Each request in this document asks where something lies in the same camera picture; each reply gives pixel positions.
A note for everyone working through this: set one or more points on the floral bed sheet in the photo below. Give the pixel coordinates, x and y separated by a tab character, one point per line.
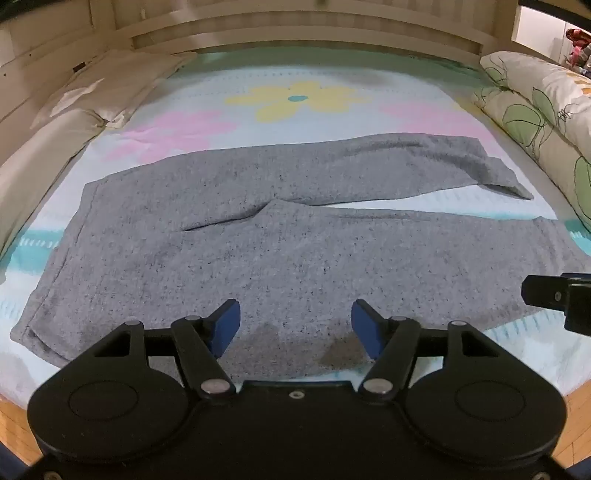
295	101

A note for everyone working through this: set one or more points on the wooden bed headboard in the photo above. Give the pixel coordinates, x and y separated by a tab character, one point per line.
286	27

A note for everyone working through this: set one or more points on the white pillow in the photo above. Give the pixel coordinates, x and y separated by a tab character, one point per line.
115	78

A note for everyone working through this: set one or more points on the leaf print pillow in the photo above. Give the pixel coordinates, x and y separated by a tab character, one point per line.
526	129
549	87

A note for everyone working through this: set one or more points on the colourful cloth pile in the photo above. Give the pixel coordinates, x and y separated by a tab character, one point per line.
579	48

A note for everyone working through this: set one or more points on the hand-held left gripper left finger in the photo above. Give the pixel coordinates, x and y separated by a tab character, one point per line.
227	323

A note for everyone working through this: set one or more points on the grey pants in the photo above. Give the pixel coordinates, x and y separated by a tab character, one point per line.
277	258

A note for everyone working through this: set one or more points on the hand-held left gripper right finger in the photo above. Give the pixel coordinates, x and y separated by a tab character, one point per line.
365	328

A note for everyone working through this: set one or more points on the beige pillow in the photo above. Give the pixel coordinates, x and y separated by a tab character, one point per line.
32	166

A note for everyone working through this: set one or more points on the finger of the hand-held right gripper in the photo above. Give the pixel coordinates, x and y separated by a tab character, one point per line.
545	290

